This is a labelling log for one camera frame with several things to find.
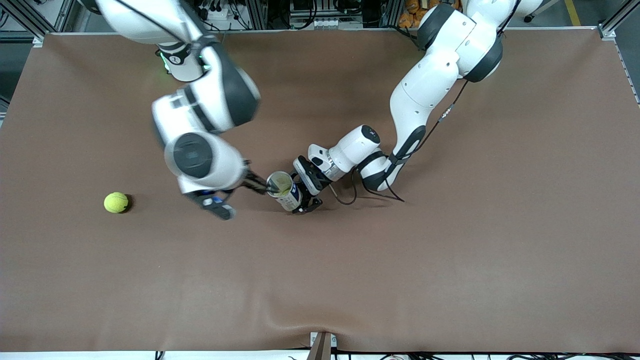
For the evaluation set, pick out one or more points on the grey-white left gripper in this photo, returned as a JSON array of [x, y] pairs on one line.
[[308, 178]]

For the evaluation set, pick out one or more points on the grey-white right gripper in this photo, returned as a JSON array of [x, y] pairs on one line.
[[251, 180]]

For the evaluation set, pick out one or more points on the white blue tennis ball can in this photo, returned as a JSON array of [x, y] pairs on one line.
[[292, 200]]

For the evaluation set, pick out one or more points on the yellow tennis ball black print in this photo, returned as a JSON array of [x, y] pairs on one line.
[[281, 186]]

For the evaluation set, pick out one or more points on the plain yellow tennis ball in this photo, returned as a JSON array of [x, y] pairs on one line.
[[116, 202]]

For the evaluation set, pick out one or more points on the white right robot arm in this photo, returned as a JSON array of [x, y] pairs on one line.
[[220, 95]]

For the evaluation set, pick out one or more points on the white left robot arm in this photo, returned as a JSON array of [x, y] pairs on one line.
[[425, 90]]

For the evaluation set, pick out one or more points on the brown table mat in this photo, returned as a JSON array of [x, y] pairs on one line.
[[300, 275]]

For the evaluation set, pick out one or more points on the metal mat clamp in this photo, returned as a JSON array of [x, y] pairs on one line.
[[322, 347]]

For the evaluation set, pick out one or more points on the white power strip black plugs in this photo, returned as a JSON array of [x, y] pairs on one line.
[[222, 15]]

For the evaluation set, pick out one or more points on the small white power strip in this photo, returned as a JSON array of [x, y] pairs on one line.
[[325, 23]]

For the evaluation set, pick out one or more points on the orange packets pile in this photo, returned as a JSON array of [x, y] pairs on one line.
[[410, 15]]

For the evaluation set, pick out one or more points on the aluminium frame upright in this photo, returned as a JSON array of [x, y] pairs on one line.
[[257, 15], [390, 12]]

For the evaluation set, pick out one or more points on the aluminium frame profile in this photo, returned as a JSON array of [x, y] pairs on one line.
[[617, 17], [10, 36]]

